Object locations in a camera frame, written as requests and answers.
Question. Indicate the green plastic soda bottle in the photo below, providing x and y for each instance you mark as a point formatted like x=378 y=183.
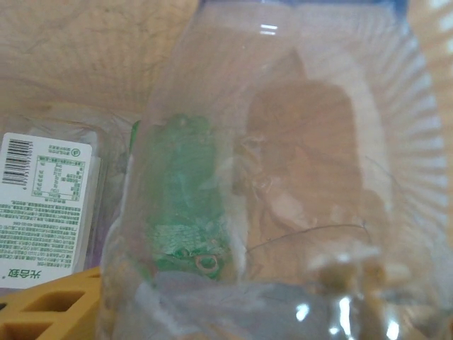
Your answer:
x=184 y=195

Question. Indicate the tall blue label water bottle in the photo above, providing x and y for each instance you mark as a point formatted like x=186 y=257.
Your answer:
x=318 y=177

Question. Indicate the brown copper label bottle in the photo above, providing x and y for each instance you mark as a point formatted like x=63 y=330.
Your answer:
x=301 y=141

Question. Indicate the white green label square bottle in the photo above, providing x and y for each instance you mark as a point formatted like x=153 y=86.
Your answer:
x=42 y=212

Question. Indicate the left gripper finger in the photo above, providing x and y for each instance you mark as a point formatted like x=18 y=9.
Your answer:
x=53 y=311

